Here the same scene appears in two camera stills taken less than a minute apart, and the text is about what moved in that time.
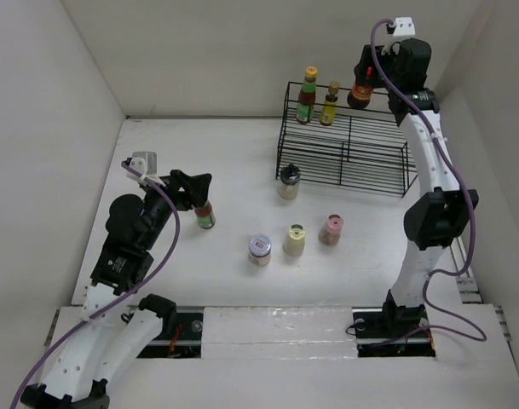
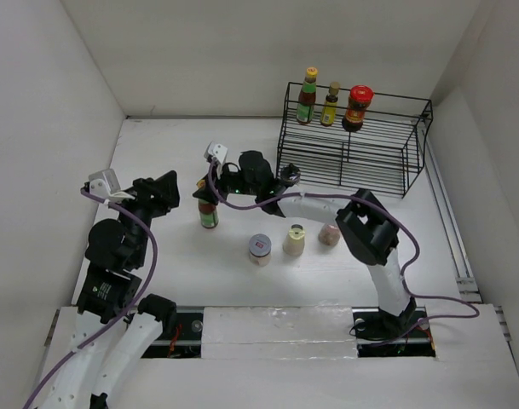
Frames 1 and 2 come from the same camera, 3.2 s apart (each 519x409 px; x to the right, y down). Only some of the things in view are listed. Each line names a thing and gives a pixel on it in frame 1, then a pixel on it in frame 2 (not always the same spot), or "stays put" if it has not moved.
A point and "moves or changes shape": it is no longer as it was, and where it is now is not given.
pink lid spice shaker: [330, 234] stays put
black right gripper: [361, 68] -> [221, 179]
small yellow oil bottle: [329, 106] stays put
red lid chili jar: [360, 96] moves or changes shape
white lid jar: [260, 246] stays put
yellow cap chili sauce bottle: [306, 102] stays put
